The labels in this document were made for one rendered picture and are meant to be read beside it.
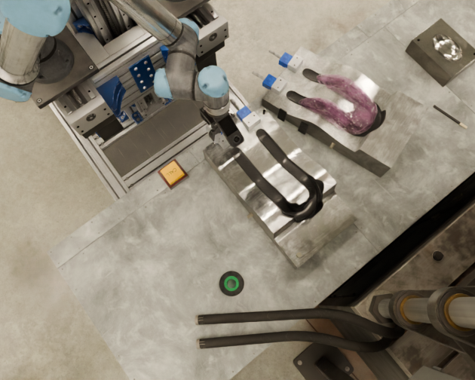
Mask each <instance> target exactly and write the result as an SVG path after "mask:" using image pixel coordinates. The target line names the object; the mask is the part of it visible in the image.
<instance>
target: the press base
mask: <svg viewBox="0 0 475 380"><path fill-rule="evenodd" d="M473 200H475V172H474V173H473V174H472V175H471V176H469V177H468V178H467V179H466V180H465V181H463V183H462V184H460V185H459V186H458V187H457V188H455V189H454V190H453V191H452V192H451V193H449V194H448V195H447V196H446V197H444V199H442V200H441V201H440V202H439V203H438V204H437V205H436V206H434V207H433V208H432V209H431V210H429V211H428V212H427V213H426V214H424V215H423V217H421V218H420V219H419V220H418V221H417V222H415V223H414V224H413V225H412V226H411V227H409V228H408V229H407V230H406V231H404V233H402V234H401V235H400V236H399V237H398V238H397V239H395V240H394V241H393V242H392V243H391V244H389V245H388V246H387V247H385V248H384V249H383V250H382V251H381V252H380V253H379V254H378V255H377V256H375V257H374V258H373V259H372V260H370V261H369V262H368V263H367V264H366V265H364V266H363V267H362V268H361V269H360V270H359V271H358V272H357V273H355V274H354V275H353V276H352V277H350V278H349V279H348V280H347V281H345V282H344V283H343V284H342V285H341V286H340V287H339V288H338V289H337V290H335V291H334V292H333V293H332V294H330V295H329V296H328V297H327V298H325V299H324V300H323V301H322V302H321V303H320V304H319V307H320V308H331V309H337V310H341V311H347V312H351V313H353V314H355V312H354V311H353V310H352V309H351V306H352V305H353V304H354V303H355V302H356V301H357V300H358V299H360V298H361V297H362V296H363V295H365V294H366V293H367V292H368V291H369V290H370V289H372V288H373V287H374V286H375V285H376V284H377V283H378V282H379V281H380V280H382V279H383V278H384V277H385V276H387V275H388V274H389V273H390V272H391V271H393V270H394V269H395V268H396V267H397V266H398V265H399V264H400V263H401V262H403V261H404V260H405V259H406V258H407V257H408V256H410V255H411V254H412V253H413V252H415V251H416V250H417V249H418V248H419V247H420V246H421V245H422V244H423V243H425V242H426V241H427V240H428V239H429V238H431V237H432V236H433V235H434V234H435V233H437V232H438V231H439V230H440V229H441V228H442V227H443V226H444V225H445V224H447V223H448V222H449V221H450V220H451V219H453V218H454V217H455V216H456V215H457V214H459V213H460V212H461V211H462V210H463V209H464V208H465V207H466V206H467V205H469V204H470V203H471V202H472V201H473ZM330 320H331V319H330ZM331 322H332V323H333V324H334V325H335V327H336V328H337V329H338V331H339V332H340V333H341V334H342V335H343V336H344V338H345V339H350V340H354V341H359V342H375V341H378V340H377V338H376V337H375V336H374V335H373V334H372V333H371V332H370V331H367V330H365V329H363V328H361V327H358V326H356V325H354V324H351V323H347V322H344V321H340V320H331ZM356 352H357V351H356ZM357 354H358V355H359V356H360V358H361V359H362V360H363V362H364V363H365V364H366V365H367V366H368V367H369V368H370V370H371V371H372V372H373V374H374V375H375V376H376V378H377V379H378V380H408V379H409V377H408V376H407V375H406V373H405V372H404V371H403V370H402V369H401V368H400V366H399V365H398V364H397V363H396V361H395V360H394V359H393V358H392V356H391V355H390V354H389V353H388V352H387V351H386V350H385V349H384V350H383V351H379V352H373V353H364V352H357Z"/></svg>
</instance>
